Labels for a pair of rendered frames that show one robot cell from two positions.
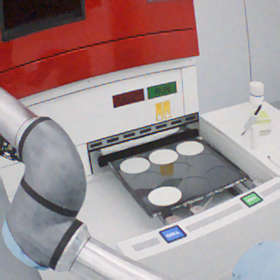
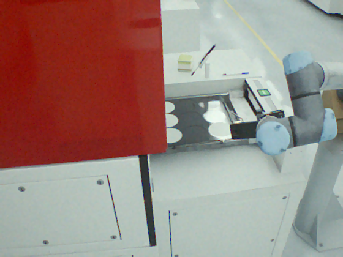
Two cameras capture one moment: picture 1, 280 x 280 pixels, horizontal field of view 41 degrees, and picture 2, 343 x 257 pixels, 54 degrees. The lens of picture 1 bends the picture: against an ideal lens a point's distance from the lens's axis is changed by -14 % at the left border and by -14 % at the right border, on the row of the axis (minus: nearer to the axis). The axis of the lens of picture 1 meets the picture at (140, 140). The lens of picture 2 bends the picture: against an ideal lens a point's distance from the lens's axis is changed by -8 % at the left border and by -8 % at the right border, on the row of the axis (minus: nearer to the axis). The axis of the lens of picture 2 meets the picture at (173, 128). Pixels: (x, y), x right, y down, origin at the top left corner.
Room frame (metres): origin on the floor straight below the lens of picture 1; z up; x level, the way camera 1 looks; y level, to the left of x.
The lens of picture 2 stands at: (0.95, 1.19, 1.83)
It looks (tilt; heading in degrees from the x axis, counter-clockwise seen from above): 37 degrees down; 284
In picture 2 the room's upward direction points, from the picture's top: 2 degrees counter-clockwise
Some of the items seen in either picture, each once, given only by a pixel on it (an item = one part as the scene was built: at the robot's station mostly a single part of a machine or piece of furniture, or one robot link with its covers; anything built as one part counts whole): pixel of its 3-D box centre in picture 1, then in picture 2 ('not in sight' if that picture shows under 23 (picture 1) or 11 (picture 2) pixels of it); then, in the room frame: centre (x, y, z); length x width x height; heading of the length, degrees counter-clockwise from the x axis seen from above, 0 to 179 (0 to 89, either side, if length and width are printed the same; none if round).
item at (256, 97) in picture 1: (256, 94); not in sight; (1.54, -0.52, 1.01); 0.07 x 0.07 x 0.10
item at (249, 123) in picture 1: (252, 129); (203, 65); (1.19, -0.38, 1.03); 0.06 x 0.04 x 0.13; 21
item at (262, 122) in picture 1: (260, 122); (185, 63); (1.30, -0.45, 1.00); 0.07 x 0.07 x 0.07; 2
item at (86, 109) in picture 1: (95, 127); (141, 126); (1.35, 0.15, 1.02); 0.82 x 0.03 x 0.40; 111
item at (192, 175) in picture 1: (178, 171); (190, 118); (1.21, -0.11, 0.90); 0.34 x 0.34 x 0.01; 21
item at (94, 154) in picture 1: (147, 147); not in sight; (1.40, -0.02, 0.89); 0.44 x 0.02 x 0.10; 111
